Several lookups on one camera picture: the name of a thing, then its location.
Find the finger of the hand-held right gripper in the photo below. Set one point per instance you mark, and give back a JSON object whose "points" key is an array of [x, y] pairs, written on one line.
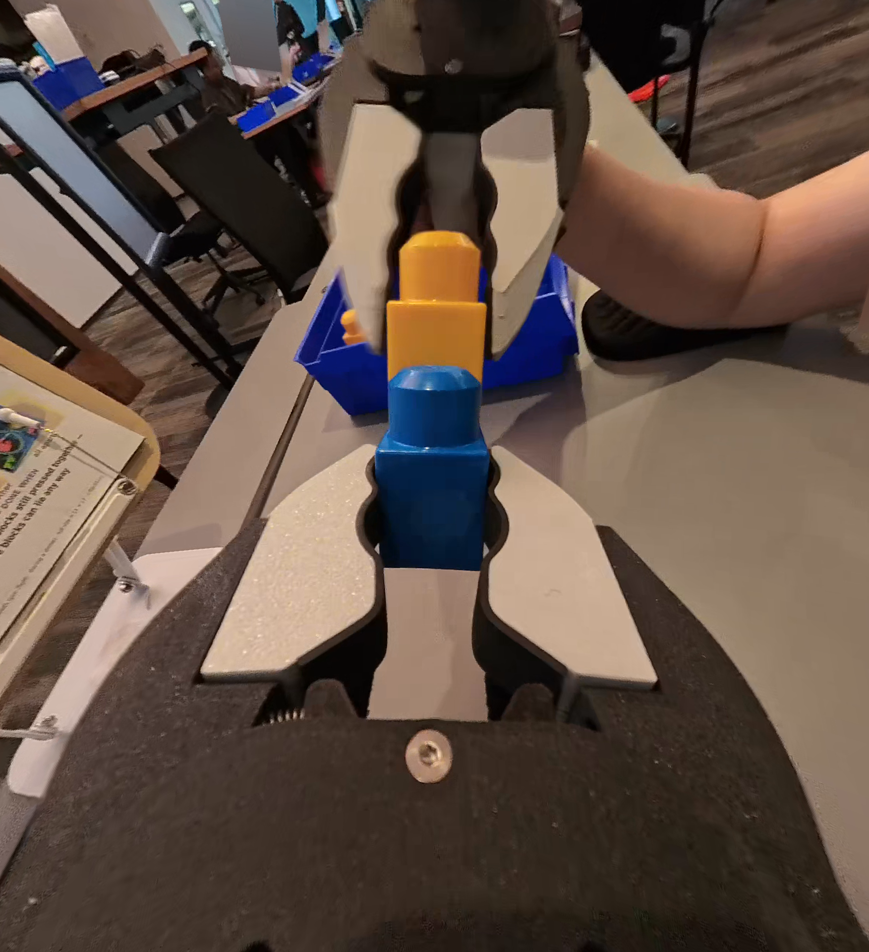
{"points": [[364, 223], [527, 216]]}

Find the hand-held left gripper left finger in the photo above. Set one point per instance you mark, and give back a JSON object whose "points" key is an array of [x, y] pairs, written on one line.
{"points": [[300, 587]]}

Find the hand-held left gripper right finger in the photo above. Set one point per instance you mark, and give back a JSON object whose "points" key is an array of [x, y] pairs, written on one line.
{"points": [[564, 587]]}

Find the yellow two-stud block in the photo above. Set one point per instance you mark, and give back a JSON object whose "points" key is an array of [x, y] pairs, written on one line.
{"points": [[352, 331]]}

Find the yellow one-stud block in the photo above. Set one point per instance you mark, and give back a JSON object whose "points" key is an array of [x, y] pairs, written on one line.
{"points": [[434, 335]]}

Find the blue two-stud block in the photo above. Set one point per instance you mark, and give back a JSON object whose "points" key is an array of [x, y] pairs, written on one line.
{"points": [[430, 506]]}

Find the blue plastic bin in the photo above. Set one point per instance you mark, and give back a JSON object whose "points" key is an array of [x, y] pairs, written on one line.
{"points": [[345, 383]]}

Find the person's right forearm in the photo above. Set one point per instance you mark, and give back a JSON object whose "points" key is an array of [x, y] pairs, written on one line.
{"points": [[702, 245]]}

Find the black high-back office chair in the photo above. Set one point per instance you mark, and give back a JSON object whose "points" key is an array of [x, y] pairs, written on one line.
{"points": [[241, 193]]}

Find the row of office desks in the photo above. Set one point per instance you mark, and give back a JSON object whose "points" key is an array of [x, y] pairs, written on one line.
{"points": [[271, 111]]}

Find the black armrest pad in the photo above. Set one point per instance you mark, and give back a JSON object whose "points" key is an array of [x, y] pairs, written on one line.
{"points": [[642, 338]]}

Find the white stand base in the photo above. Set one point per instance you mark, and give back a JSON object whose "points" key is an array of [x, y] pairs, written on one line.
{"points": [[107, 647]]}

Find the instruction poster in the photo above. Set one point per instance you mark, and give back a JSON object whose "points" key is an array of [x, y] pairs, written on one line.
{"points": [[25, 520]]}

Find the blue storage bin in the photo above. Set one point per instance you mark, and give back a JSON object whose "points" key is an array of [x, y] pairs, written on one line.
{"points": [[74, 82]]}

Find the framed grey screen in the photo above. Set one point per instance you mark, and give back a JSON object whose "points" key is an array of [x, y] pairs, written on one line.
{"points": [[47, 141]]}

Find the wooden display board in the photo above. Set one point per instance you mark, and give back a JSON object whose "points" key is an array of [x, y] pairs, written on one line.
{"points": [[47, 375]]}

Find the metal poster bracket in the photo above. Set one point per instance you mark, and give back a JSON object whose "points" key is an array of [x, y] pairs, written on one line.
{"points": [[128, 576]]}

